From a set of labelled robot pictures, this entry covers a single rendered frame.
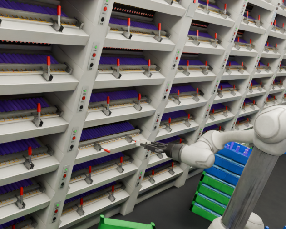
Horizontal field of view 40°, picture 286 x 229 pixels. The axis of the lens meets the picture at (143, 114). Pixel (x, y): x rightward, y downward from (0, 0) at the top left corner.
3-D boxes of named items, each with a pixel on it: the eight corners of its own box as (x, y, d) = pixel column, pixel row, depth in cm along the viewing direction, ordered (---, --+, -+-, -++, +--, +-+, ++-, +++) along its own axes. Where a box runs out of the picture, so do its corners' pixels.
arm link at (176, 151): (188, 160, 206) (178, 158, 209) (189, 143, 204) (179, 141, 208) (179, 164, 198) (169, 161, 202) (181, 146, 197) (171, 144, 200)
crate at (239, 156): (259, 160, 271) (263, 150, 269) (253, 168, 253) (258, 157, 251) (219, 143, 282) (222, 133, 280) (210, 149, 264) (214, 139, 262)
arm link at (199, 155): (180, 167, 200) (192, 156, 209) (208, 175, 191) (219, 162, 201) (179, 149, 195) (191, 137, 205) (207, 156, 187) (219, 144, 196)
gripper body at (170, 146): (170, 160, 202) (155, 156, 207) (178, 156, 209) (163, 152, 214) (171, 146, 200) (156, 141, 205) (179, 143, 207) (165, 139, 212)
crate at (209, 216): (235, 218, 285) (239, 209, 283) (228, 230, 268) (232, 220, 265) (198, 200, 296) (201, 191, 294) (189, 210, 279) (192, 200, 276)
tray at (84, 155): (143, 145, 235) (151, 133, 231) (71, 166, 185) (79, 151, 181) (121, 123, 243) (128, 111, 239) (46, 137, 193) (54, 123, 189)
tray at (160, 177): (180, 175, 304) (190, 162, 298) (135, 196, 254) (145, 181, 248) (162, 157, 312) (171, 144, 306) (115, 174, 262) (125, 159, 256)
